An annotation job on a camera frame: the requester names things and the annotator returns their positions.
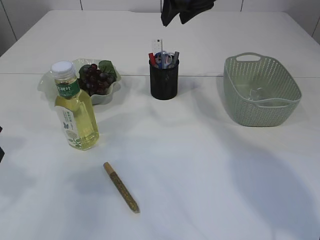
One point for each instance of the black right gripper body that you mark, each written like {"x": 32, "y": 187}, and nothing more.
{"x": 186, "y": 9}

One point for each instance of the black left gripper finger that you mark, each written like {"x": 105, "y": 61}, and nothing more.
{"x": 2, "y": 153}

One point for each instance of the clear plastic ruler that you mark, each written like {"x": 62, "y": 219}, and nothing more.
{"x": 157, "y": 46}

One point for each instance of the silver glitter pen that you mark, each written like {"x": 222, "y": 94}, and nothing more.
{"x": 175, "y": 58}

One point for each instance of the pink scissors with sheath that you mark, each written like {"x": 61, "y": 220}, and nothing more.
{"x": 167, "y": 60}

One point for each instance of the red glitter pen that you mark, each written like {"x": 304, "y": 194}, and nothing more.
{"x": 152, "y": 59}

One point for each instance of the yellow tea bottle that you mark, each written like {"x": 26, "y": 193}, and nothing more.
{"x": 74, "y": 107}

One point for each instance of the clear plastic sheet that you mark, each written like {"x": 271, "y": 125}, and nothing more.
{"x": 257, "y": 94}

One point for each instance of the purple grape bunch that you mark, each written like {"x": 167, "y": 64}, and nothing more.
{"x": 97, "y": 78}

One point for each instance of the gold glitter pen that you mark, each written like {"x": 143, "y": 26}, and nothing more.
{"x": 130, "y": 201}

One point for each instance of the blue scissors with sheath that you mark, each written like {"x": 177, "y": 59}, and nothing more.
{"x": 158, "y": 59}

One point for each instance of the black mesh pen holder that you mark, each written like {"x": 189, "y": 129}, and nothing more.
{"x": 164, "y": 82}

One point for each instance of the green wavy plastic plate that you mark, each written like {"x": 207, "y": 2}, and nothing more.
{"x": 96, "y": 99}

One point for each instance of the green woven plastic basket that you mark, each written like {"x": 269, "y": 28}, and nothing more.
{"x": 254, "y": 70}

